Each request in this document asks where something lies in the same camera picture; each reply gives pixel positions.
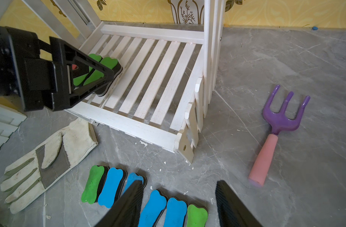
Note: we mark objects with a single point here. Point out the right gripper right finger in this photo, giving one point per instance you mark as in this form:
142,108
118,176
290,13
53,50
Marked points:
231,210

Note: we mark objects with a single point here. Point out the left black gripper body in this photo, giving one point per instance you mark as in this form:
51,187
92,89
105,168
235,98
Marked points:
23,72

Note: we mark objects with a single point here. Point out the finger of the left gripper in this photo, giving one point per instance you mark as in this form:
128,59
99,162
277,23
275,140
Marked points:
71,75

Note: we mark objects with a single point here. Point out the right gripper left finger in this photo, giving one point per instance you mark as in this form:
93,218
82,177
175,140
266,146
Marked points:
126,211

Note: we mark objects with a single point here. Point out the blue eraser top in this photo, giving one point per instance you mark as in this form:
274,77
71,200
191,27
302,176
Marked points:
175,213
132,177
153,209
112,187

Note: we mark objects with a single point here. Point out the green eraser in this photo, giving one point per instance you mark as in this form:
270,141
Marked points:
80,74
197,216
95,183
111,63

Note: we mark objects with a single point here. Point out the white two-tier slatted shelf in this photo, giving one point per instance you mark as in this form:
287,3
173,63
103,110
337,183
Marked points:
168,75

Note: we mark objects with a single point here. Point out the white grey work glove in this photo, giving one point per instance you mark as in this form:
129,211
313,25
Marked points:
33,174

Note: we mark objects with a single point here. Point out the purple garden fork pink handle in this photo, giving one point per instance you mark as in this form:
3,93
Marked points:
279,122

